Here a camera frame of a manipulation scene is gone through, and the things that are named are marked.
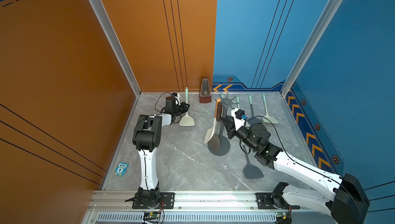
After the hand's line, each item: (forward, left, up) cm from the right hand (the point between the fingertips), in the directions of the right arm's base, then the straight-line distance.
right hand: (223, 116), depth 72 cm
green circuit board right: (-35, -27, -31) cm, 54 cm away
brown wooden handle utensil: (-3, +6, -12) cm, 14 cm away
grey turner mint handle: (+17, -24, -26) cm, 39 cm away
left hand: (+27, +20, -20) cm, 39 cm away
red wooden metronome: (+33, +9, -20) cm, 39 cm away
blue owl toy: (-16, +54, -26) cm, 62 cm away
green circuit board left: (-36, +34, -29) cm, 57 cm away
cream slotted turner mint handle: (+13, +21, -23) cm, 34 cm away
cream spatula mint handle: (+19, -34, -28) cm, 48 cm away
